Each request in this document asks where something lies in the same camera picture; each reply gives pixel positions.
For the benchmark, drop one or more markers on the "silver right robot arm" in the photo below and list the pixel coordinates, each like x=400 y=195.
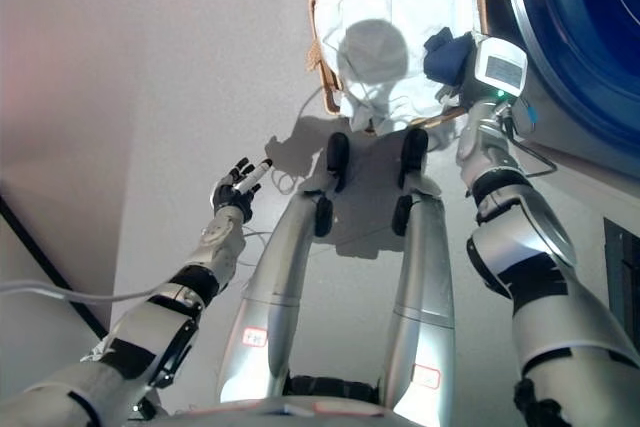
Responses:
x=525 y=247

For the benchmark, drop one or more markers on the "brown woven laundry basket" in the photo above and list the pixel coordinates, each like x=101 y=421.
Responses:
x=330 y=97

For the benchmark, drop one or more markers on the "silver right robot leg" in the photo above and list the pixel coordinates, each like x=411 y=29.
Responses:
x=425 y=297

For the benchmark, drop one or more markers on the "silver robot torso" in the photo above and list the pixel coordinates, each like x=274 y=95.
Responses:
x=280 y=414

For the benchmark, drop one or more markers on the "dark blue cloth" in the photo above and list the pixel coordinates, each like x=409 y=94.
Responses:
x=447 y=57

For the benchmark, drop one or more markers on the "black right robot foot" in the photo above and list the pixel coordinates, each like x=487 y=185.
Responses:
x=414 y=152

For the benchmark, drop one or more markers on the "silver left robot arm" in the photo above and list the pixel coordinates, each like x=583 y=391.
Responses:
x=150 y=327

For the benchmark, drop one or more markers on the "grey front-load washing machine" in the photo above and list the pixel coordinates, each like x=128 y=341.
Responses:
x=575 y=22

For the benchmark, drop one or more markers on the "silver robot leg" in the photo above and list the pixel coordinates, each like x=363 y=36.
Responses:
x=425 y=297
x=280 y=307

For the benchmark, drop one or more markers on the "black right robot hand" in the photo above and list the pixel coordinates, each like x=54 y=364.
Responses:
x=500 y=69

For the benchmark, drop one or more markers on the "black robot foot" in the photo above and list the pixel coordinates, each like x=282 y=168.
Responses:
x=337 y=157
x=414 y=152

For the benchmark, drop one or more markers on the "silver left robot leg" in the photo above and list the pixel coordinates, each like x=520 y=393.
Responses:
x=280 y=307

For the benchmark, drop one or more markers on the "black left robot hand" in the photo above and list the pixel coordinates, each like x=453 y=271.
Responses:
x=232 y=197

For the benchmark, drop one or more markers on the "black left robot foot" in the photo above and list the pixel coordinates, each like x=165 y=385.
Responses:
x=337 y=157

